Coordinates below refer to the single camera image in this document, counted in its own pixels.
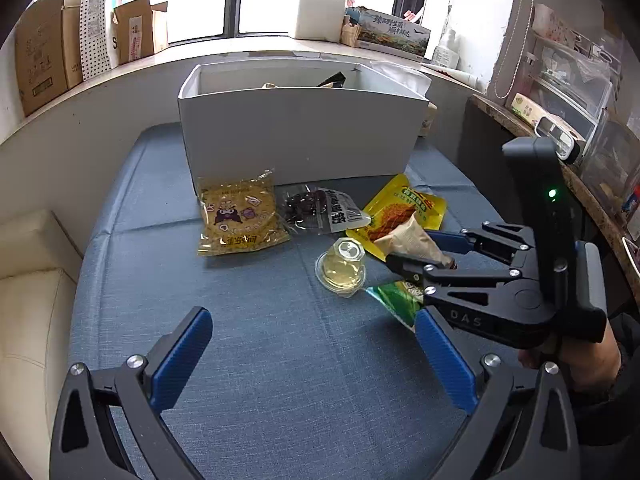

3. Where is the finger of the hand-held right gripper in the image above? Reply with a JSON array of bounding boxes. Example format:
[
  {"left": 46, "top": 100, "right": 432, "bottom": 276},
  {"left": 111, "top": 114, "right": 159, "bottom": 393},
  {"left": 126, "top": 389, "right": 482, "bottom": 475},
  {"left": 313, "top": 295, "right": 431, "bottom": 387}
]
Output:
[
  {"left": 384, "top": 252, "right": 524, "bottom": 291},
  {"left": 429, "top": 221, "right": 538, "bottom": 265}
]

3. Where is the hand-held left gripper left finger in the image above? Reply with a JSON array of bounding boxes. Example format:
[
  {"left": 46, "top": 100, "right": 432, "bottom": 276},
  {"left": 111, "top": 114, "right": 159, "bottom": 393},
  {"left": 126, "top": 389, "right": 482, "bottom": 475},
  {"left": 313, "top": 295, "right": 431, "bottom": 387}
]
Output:
[{"left": 49, "top": 306, "right": 213, "bottom": 480}]

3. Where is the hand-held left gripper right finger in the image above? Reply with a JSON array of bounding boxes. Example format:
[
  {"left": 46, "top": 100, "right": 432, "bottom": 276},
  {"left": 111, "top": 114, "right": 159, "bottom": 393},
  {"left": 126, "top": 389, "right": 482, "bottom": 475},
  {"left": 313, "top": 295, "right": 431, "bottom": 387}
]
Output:
[{"left": 414, "top": 307, "right": 583, "bottom": 480}]

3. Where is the beige brown snack packet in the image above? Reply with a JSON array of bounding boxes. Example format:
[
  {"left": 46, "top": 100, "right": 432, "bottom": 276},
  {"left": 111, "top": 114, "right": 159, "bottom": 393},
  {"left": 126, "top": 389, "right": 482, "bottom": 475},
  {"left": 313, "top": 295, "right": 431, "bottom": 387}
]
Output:
[{"left": 372, "top": 212, "right": 456, "bottom": 268}]

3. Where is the white cardboard box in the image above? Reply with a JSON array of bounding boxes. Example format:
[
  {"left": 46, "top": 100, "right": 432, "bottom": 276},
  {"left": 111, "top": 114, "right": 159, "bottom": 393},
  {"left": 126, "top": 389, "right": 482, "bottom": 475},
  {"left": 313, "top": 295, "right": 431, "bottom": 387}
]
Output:
[{"left": 177, "top": 62, "right": 431, "bottom": 198}]

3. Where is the person's right forearm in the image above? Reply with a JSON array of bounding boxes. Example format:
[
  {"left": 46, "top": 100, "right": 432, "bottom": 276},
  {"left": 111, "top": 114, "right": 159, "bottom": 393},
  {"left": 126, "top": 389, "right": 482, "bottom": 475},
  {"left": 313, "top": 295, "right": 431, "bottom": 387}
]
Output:
[{"left": 565, "top": 310, "right": 640, "bottom": 448}]

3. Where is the clear packet of dark snacks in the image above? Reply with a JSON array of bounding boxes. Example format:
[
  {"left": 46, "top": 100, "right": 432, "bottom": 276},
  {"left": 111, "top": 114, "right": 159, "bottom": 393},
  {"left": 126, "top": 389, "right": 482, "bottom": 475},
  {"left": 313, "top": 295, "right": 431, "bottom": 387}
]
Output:
[{"left": 277, "top": 186, "right": 372, "bottom": 236}]

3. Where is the person's right hand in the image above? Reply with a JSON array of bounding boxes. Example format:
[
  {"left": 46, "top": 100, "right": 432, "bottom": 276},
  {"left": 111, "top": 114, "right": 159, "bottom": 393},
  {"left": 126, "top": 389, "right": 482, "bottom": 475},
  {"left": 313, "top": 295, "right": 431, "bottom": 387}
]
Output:
[{"left": 517, "top": 321, "right": 622, "bottom": 392}]

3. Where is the large green seaweed packet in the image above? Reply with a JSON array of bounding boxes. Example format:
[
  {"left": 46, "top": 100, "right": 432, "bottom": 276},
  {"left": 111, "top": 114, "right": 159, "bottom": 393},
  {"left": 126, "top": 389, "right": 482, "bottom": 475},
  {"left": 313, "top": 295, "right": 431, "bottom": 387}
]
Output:
[{"left": 365, "top": 281, "right": 427, "bottom": 332}]

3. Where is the yellow packet with green label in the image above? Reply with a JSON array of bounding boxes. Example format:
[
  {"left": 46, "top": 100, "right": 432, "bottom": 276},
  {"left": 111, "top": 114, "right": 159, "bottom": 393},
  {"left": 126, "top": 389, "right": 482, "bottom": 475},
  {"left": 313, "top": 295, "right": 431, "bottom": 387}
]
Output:
[{"left": 346, "top": 174, "right": 447, "bottom": 261}]

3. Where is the clear jelly cup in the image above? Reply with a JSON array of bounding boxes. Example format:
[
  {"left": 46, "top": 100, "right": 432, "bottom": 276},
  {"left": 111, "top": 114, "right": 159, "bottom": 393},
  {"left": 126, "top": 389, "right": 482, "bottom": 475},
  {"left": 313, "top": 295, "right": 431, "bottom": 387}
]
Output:
[{"left": 315, "top": 237, "right": 370, "bottom": 298}]

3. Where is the blue table cloth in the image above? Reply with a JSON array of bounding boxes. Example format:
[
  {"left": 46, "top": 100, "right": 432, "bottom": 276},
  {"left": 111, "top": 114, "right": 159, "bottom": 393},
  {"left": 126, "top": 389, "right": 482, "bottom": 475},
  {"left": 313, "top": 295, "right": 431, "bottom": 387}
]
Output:
[{"left": 70, "top": 122, "right": 551, "bottom": 480}]

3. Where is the wooden side shelf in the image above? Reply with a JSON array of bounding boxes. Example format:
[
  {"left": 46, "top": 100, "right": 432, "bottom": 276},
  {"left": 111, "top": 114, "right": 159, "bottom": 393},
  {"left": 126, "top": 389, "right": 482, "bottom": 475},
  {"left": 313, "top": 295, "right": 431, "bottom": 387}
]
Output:
[{"left": 465, "top": 94, "right": 640, "bottom": 281}]

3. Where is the yellow cartoon print snack packet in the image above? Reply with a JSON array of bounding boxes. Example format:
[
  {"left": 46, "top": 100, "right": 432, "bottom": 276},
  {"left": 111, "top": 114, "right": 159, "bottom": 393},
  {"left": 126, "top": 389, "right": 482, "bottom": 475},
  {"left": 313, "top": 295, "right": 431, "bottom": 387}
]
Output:
[{"left": 196, "top": 170, "right": 292, "bottom": 257}]

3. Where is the white desk clock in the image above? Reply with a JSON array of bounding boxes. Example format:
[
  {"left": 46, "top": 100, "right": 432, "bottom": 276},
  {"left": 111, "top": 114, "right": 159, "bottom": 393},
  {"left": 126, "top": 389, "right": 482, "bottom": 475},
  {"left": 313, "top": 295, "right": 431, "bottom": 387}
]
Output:
[{"left": 534, "top": 116, "right": 581, "bottom": 163}]

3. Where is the cream green carton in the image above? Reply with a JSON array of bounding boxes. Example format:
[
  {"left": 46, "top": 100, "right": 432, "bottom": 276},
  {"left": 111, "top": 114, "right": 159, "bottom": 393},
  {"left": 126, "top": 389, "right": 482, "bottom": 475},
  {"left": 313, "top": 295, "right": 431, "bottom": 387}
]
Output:
[{"left": 506, "top": 92, "right": 547, "bottom": 127}]

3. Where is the clear acrylic box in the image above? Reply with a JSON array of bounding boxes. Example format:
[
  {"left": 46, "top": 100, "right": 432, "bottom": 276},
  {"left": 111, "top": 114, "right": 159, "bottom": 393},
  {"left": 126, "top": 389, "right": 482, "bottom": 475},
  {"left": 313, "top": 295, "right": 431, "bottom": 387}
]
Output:
[{"left": 580, "top": 110, "right": 640, "bottom": 226}]

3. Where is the cream leather sofa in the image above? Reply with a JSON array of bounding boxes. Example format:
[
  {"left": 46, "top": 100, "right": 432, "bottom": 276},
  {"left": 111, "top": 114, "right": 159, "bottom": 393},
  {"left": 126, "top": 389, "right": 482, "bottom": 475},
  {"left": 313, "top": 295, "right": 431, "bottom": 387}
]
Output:
[{"left": 0, "top": 209, "right": 83, "bottom": 461}]

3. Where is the white tube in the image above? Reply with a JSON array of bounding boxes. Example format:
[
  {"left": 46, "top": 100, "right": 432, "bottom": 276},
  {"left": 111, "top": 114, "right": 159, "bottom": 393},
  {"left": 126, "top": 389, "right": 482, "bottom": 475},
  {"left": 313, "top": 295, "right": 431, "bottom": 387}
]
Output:
[{"left": 424, "top": 63, "right": 482, "bottom": 87}]

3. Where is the tissue box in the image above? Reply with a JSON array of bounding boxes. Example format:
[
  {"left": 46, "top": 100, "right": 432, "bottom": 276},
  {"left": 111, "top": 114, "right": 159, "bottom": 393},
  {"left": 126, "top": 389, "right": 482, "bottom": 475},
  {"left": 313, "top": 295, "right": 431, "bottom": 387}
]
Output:
[{"left": 370, "top": 60, "right": 438, "bottom": 136}]

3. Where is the white pump bottle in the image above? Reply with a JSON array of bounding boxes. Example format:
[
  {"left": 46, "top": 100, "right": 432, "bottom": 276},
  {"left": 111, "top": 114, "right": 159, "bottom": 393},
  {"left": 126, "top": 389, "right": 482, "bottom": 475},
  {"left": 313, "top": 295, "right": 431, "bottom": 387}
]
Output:
[{"left": 432, "top": 30, "right": 460, "bottom": 68}]

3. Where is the clear acrylic drawer organizer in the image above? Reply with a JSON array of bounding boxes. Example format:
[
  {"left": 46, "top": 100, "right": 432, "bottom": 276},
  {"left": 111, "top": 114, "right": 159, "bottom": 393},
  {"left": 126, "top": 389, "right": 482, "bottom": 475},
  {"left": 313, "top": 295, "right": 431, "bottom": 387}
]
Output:
[{"left": 525, "top": 4, "right": 626, "bottom": 136}]

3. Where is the long landscape print box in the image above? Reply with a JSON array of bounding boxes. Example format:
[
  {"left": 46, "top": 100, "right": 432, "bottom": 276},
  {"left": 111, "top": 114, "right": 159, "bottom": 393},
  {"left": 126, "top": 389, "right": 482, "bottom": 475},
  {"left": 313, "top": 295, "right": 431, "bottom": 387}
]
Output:
[{"left": 345, "top": 6, "right": 432, "bottom": 62}]

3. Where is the small wooden holder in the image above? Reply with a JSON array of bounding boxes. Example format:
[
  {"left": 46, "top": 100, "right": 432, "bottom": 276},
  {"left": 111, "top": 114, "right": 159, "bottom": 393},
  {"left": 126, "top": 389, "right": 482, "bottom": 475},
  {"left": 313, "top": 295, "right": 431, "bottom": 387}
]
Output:
[{"left": 341, "top": 15, "right": 361, "bottom": 47}]

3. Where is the white square box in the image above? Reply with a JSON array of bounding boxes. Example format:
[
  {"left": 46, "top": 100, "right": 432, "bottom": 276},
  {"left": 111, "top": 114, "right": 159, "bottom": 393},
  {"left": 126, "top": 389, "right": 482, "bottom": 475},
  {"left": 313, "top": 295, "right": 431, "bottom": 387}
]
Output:
[{"left": 294, "top": 0, "right": 347, "bottom": 42}]

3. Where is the small brown cardboard box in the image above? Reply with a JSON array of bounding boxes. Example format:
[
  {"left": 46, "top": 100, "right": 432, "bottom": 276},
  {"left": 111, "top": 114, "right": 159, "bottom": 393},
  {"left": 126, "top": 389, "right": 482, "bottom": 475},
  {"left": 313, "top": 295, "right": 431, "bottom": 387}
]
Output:
[{"left": 112, "top": 0, "right": 169, "bottom": 63}]

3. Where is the large brown cardboard box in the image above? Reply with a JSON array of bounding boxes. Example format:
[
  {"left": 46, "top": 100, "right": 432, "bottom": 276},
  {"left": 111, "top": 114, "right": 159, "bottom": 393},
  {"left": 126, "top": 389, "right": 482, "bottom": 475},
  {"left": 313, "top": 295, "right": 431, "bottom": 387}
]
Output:
[{"left": 14, "top": 0, "right": 83, "bottom": 117}]

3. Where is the polka dot paper bag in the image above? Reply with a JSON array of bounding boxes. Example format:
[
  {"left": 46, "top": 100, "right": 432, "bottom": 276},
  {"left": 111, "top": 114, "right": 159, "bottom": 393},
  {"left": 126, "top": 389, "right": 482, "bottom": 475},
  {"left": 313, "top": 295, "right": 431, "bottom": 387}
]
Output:
[{"left": 80, "top": 0, "right": 121, "bottom": 81}]

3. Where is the beaded blind cord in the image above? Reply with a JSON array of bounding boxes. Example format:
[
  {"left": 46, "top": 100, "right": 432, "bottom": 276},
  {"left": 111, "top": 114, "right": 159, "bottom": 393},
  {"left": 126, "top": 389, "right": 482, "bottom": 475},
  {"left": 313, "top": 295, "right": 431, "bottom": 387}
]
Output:
[{"left": 492, "top": 0, "right": 532, "bottom": 101}]

